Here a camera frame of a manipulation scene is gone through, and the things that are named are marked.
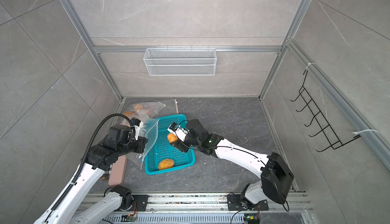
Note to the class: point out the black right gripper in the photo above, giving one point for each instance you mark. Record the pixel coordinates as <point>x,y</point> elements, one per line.
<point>182,145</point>

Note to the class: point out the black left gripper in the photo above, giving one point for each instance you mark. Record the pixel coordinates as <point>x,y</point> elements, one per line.
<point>142,140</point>

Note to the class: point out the wrinkled orange potato bottom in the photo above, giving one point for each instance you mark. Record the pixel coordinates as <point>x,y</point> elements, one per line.
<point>172,138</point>

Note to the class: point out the clear plastic bag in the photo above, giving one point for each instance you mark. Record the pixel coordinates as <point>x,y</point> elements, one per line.
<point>150,111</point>
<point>147,134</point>

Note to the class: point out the yellow potato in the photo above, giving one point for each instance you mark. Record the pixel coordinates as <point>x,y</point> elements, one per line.
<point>138,107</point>
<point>166,164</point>

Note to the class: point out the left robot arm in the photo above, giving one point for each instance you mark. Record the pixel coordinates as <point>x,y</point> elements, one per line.
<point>120,140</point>

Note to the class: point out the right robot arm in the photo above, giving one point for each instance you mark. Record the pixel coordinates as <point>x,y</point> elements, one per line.
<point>275,176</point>

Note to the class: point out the teal plastic basket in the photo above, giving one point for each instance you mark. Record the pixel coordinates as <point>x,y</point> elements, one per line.
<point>162,150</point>

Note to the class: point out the pink rectangular case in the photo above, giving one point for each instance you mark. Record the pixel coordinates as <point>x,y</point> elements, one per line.
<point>117,173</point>

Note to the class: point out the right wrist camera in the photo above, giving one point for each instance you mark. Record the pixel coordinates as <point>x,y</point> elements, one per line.
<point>178,131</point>

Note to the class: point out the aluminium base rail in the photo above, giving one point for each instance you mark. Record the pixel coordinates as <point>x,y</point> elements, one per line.
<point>211,208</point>

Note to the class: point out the white mesh wall basket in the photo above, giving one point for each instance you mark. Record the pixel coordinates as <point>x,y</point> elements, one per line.
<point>180,61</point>

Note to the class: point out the black wire hook rack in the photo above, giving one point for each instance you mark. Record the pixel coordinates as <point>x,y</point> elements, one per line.
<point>333,141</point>

